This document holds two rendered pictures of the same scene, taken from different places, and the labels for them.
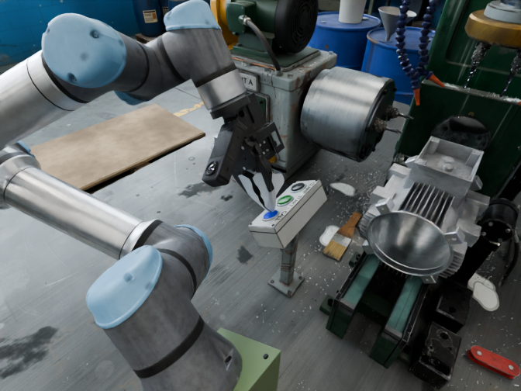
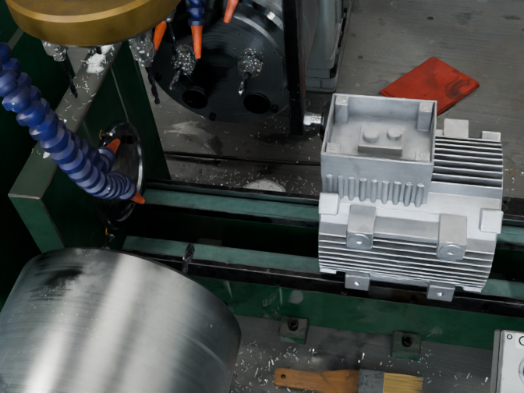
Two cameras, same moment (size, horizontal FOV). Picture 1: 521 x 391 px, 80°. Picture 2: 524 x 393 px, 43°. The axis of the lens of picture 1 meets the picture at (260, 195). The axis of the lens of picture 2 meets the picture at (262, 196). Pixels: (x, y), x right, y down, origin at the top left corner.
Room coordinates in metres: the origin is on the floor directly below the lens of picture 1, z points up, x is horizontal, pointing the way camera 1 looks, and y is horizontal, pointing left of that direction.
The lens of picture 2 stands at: (0.80, 0.07, 1.67)
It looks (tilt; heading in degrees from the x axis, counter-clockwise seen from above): 50 degrees down; 250
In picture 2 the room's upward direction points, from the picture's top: 7 degrees counter-clockwise
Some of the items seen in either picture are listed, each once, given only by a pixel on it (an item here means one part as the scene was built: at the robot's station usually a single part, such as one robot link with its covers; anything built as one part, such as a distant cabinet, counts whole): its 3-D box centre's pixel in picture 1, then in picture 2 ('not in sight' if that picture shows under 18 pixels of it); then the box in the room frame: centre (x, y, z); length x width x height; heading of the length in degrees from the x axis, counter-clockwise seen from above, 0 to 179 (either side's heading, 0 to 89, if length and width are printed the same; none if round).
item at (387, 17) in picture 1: (392, 30); not in sight; (2.30, -0.90, 0.93); 0.25 x 0.24 x 0.25; 138
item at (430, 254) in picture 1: (420, 216); (406, 203); (0.46, -0.34, 1.01); 0.20 x 0.19 x 0.19; 143
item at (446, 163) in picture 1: (442, 171); (378, 149); (0.50, -0.37, 1.11); 0.12 x 0.11 x 0.07; 143
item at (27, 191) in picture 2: (457, 143); (87, 190); (0.82, -0.61, 0.97); 0.30 x 0.11 x 0.34; 53
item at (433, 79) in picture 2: not in sight; (429, 87); (0.16, -0.70, 0.80); 0.15 x 0.12 x 0.01; 13
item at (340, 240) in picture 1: (345, 233); (348, 385); (0.60, -0.25, 0.80); 0.21 x 0.05 x 0.01; 145
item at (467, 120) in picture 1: (458, 140); (122, 175); (0.77, -0.57, 1.02); 0.15 x 0.02 x 0.15; 53
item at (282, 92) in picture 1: (270, 105); not in sight; (1.05, -0.04, 0.99); 0.35 x 0.31 x 0.37; 53
